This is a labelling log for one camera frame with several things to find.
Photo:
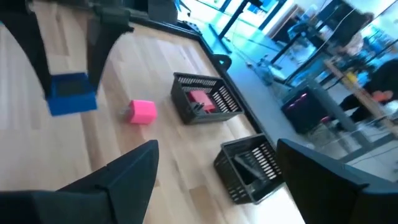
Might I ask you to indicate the black slotted plastic basket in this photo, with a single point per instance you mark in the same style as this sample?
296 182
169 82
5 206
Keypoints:
230 180
186 115

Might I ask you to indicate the black computer tower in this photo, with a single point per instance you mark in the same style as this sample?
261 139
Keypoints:
303 109

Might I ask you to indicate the person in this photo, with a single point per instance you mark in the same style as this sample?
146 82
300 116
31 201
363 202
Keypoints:
385 77

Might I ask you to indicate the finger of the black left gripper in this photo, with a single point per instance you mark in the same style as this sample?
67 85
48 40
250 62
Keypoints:
105 46
28 53

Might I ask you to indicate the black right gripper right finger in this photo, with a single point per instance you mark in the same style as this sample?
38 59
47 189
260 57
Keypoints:
335 193

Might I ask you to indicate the pink cube sharpener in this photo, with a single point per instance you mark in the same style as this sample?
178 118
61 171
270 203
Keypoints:
142 112

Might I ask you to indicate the blue rectangular block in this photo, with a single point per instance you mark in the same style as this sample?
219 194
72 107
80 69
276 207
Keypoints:
71 101

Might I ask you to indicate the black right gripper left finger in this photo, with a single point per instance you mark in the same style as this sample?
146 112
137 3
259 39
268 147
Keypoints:
124 186

